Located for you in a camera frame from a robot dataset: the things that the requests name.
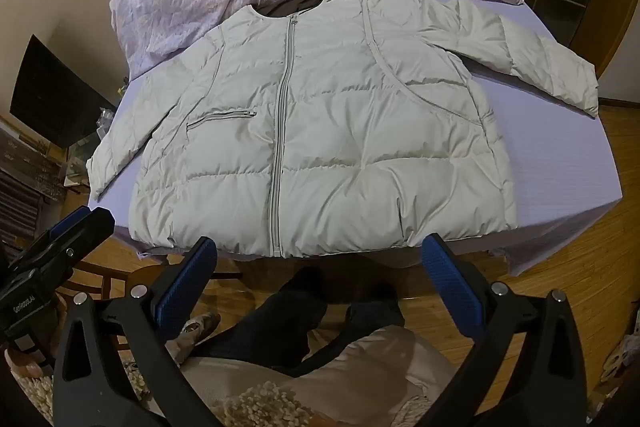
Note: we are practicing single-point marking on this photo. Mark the white puffer jacket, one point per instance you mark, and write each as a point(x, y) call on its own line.
point(340, 132)

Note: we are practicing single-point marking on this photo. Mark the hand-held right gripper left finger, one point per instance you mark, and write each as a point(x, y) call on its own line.
point(185, 278)

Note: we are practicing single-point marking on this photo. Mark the light patterned slipper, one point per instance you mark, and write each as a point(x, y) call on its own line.
point(619, 357)

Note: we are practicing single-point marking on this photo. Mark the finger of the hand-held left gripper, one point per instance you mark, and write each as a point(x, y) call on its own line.
point(85, 227)

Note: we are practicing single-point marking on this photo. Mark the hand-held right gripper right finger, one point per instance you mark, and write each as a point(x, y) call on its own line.
point(446, 273)

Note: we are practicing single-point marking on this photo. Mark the person's legs in dark trousers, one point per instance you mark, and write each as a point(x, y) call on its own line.
point(305, 312)

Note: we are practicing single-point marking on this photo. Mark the black flat screen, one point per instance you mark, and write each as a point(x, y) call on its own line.
point(50, 92)

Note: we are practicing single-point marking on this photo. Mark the glass side table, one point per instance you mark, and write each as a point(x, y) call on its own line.
point(85, 142)

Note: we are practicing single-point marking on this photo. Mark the cluttered low shelf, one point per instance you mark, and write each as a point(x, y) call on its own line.
point(27, 177)

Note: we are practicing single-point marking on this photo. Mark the wooden chair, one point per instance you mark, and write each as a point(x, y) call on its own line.
point(95, 269)

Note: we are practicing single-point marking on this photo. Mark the person's beige fleece coat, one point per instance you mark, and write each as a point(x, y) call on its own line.
point(360, 372)

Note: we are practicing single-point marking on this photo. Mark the person's grey slipper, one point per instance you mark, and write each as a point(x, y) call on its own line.
point(197, 332)

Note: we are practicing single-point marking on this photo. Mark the person's left hand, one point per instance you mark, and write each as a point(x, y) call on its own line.
point(22, 364)

